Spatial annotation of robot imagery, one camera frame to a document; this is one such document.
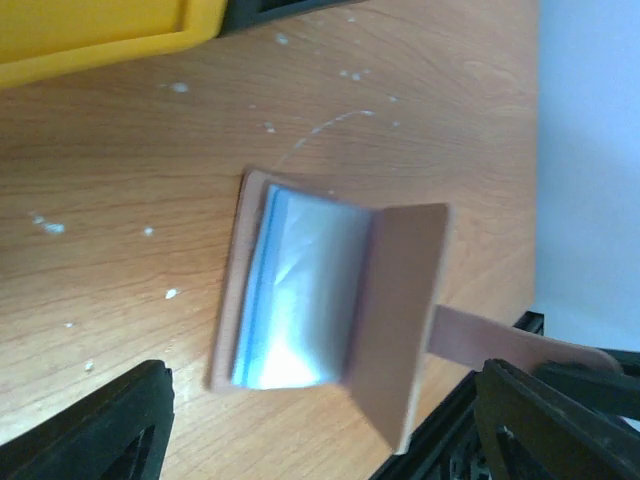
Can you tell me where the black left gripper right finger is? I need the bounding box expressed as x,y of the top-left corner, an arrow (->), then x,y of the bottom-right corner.
475,358 -> 639,479

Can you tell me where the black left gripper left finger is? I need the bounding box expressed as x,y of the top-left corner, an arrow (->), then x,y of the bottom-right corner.
1,360 -> 174,479

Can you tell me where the pink card holder wallet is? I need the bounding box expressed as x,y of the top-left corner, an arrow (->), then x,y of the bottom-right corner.
210,168 -> 621,454

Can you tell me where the black bin with blue cards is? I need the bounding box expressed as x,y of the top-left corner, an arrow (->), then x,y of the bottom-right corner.
219,0 -> 356,37

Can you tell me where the yellow plastic bin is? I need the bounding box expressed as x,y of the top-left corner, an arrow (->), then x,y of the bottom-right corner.
1,0 -> 227,89

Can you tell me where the black aluminium frame rail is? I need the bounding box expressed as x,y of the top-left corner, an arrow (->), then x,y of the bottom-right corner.
373,307 -> 639,479

